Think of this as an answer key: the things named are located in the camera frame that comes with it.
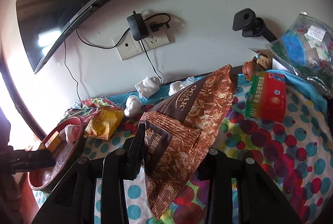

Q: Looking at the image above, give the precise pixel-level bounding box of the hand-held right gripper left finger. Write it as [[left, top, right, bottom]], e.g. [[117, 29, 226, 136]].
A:
[[31, 125, 146, 224]]

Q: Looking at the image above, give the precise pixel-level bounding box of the black charger cable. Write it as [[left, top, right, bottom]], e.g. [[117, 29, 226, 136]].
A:
[[139, 40, 163, 84]]

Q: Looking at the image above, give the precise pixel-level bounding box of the yellow snack bag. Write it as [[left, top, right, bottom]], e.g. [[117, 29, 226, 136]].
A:
[[83, 107, 125, 140]]

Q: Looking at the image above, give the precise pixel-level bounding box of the yellow cartoon medicine box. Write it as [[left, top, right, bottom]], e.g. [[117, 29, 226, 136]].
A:
[[39, 132, 65, 154]]

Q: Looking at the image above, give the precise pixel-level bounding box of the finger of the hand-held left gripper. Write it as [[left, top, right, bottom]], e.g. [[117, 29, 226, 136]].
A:
[[8, 150, 56, 175]]

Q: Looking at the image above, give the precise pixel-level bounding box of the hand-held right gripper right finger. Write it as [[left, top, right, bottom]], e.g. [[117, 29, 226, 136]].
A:
[[194, 148, 302, 224]]

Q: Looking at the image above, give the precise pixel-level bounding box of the polka dot blanket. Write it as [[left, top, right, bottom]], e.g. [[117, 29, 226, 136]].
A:
[[34, 70, 333, 224]]

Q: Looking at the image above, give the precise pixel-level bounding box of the brown snack bag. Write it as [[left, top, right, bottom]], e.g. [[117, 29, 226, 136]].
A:
[[139, 65, 238, 220]]

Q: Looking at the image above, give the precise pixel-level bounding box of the brown walnut charm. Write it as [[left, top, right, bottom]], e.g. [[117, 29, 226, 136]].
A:
[[242, 56, 261, 81]]

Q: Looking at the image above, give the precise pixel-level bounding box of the black clamp mount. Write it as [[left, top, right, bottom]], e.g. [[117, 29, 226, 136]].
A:
[[232, 9, 279, 42]]

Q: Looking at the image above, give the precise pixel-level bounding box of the green and red medicine box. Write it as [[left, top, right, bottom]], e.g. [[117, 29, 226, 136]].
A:
[[245, 71, 287, 123]]

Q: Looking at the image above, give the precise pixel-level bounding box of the white sock ball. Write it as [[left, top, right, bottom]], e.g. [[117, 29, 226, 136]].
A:
[[124, 95, 142, 117]]

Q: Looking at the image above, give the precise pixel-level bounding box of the clear plastic bag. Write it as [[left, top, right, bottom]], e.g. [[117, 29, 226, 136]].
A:
[[265, 13, 333, 98]]

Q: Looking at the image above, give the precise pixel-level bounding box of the black monitor cable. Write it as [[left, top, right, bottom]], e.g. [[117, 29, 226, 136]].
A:
[[64, 39, 80, 101]]

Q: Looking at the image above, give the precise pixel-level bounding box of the black charger adapter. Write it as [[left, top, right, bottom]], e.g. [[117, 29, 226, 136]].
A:
[[127, 11, 144, 41]]

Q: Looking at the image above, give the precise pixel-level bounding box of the white sock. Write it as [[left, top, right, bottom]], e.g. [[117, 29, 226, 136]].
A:
[[65, 124, 82, 143], [135, 76, 162, 99]]

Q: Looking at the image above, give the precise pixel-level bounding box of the plastic-wrapped white wad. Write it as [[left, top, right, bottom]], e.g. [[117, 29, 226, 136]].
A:
[[169, 76, 195, 96]]

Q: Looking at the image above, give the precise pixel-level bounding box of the white wall socket plate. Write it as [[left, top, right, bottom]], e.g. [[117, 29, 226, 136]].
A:
[[112, 33, 145, 60], [142, 30, 171, 51]]

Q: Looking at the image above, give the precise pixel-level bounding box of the white paper box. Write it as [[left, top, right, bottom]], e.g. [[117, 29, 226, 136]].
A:
[[271, 56, 289, 72]]

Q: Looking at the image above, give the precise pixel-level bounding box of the red round tray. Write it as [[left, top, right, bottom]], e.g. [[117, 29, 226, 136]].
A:
[[27, 117, 85, 190]]

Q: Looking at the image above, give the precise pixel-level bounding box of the small cardboard box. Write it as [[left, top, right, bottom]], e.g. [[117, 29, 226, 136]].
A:
[[248, 47, 273, 70]]

